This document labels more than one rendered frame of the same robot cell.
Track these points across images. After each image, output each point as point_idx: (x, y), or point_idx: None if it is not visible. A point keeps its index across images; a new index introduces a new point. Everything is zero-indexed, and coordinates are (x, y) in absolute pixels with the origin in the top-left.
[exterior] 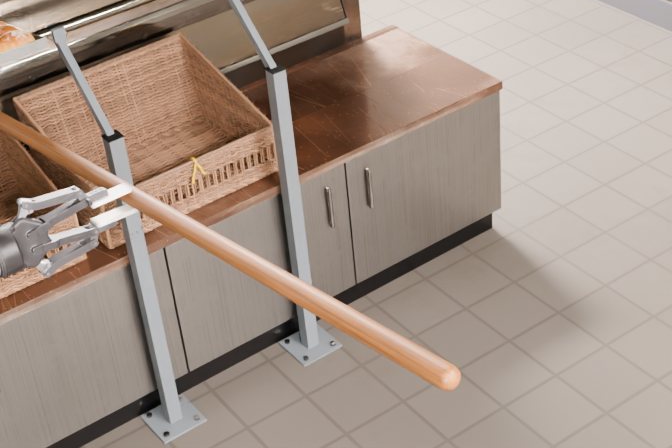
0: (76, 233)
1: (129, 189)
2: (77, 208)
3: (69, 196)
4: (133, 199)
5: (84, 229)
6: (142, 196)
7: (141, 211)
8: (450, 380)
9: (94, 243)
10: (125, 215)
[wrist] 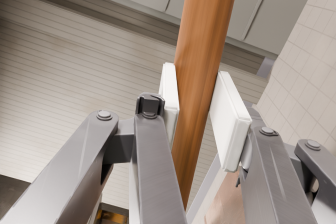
0: (262, 174)
1: (166, 63)
2: (154, 137)
3: (87, 137)
4: (189, 43)
5: (252, 164)
6: (183, 11)
7: (219, 4)
8: None
9: (312, 144)
10: (230, 82)
